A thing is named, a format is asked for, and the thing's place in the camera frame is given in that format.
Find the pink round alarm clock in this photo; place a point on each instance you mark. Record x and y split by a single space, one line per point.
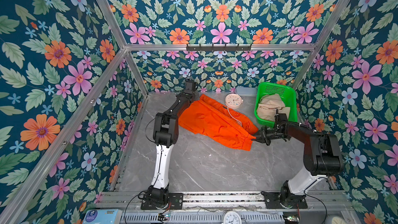
233 101

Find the black wall hook rail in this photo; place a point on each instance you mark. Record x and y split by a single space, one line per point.
219 47

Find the beige shorts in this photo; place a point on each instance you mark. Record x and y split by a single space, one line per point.
270 105

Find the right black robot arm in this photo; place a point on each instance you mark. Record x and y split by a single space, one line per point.
321 159

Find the round beige object bottom right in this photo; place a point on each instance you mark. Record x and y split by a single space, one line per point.
333 219

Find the aluminium mounting rail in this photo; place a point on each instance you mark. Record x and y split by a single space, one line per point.
334 200

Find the orange shorts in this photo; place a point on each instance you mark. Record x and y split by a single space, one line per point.
210 118

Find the blue tissue pack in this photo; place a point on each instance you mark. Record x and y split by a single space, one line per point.
103 216

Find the green plastic basket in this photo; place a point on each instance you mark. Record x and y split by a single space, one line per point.
287 95

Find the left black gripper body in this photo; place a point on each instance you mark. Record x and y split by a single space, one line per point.
193 94

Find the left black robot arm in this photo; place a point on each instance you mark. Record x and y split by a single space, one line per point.
165 136

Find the white clock at bottom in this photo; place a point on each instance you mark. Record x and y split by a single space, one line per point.
232 217

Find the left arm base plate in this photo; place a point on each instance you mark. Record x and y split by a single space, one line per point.
168 201

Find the grey rectangular box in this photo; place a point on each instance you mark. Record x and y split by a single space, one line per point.
246 91

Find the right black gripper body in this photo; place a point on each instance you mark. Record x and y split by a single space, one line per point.
267 134

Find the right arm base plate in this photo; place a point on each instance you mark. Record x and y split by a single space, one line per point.
277 200

